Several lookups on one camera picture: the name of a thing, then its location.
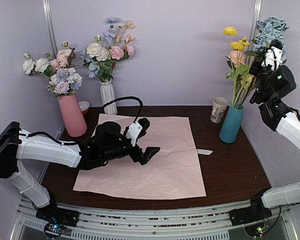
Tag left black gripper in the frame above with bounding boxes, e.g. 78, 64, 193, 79
101, 130, 160, 165

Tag pink wrapping paper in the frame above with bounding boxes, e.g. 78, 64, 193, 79
72, 114, 207, 200

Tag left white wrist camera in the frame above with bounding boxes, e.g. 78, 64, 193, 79
124, 117, 150, 147

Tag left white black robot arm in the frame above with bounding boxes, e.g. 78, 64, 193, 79
0, 118, 160, 230

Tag white ribbed vase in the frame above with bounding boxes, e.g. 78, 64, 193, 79
100, 80, 118, 115

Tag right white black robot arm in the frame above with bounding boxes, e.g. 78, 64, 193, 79
229, 60, 300, 226

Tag pink vase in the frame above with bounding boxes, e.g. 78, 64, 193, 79
57, 94, 88, 138

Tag left round status board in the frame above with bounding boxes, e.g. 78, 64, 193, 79
43, 222, 66, 239

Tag pastel flowers in pink vase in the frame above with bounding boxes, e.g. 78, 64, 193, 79
22, 41, 83, 98

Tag left aluminium post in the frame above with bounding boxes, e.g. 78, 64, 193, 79
42, 0, 58, 57

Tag aluminium post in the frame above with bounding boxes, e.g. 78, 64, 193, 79
42, 0, 58, 57
234, 0, 263, 104

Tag red white bowl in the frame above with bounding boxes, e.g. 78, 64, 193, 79
78, 101, 91, 116

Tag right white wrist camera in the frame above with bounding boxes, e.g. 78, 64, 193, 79
261, 39, 283, 71

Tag right aluminium post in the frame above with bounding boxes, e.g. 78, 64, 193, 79
234, 0, 263, 104

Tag cream yellow rose stem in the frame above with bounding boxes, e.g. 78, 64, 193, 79
232, 74, 256, 110

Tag small yellow flower stem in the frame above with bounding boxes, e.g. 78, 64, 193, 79
221, 26, 251, 53

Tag cream floral mug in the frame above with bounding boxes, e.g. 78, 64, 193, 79
210, 96, 228, 124

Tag right round status board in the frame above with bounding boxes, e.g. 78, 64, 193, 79
244, 221, 272, 239

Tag round status board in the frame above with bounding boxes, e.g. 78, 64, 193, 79
43, 222, 66, 239
244, 221, 272, 239

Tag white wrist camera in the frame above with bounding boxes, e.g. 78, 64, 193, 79
124, 117, 150, 147
261, 39, 283, 71

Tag cream printed ribbon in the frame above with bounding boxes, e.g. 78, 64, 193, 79
196, 149, 213, 156

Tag blue hydrangea stem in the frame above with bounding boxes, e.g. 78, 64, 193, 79
244, 17, 290, 63

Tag left black cable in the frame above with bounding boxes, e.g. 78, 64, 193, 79
99, 96, 144, 125

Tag pastel flowers in white vase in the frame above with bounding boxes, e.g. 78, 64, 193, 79
81, 16, 136, 83

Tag teal vase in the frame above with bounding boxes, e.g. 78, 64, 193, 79
219, 105, 244, 144

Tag pink peony stem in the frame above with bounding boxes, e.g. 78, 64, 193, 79
227, 50, 245, 72

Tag aluminium rail base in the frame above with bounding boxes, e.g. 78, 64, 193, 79
9, 196, 300, 240

